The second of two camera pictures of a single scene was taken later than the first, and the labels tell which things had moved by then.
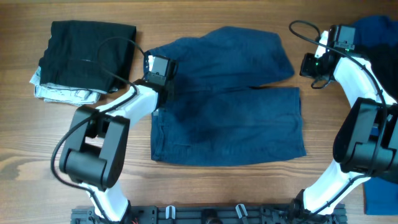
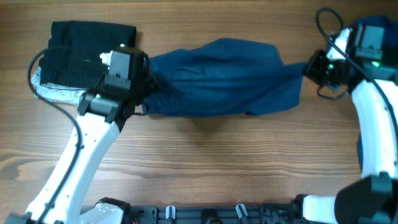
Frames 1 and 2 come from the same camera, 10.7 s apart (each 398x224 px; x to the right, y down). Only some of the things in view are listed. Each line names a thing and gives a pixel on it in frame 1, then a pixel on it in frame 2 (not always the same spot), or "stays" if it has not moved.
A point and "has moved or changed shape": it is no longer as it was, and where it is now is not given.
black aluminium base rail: x=212 y=215 stays
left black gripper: x=172 y=88 → x=152 y=83
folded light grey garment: x=57 y=94 stays
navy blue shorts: x=216 y=111 has moved or changed shape
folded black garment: x=93 y=55 stays
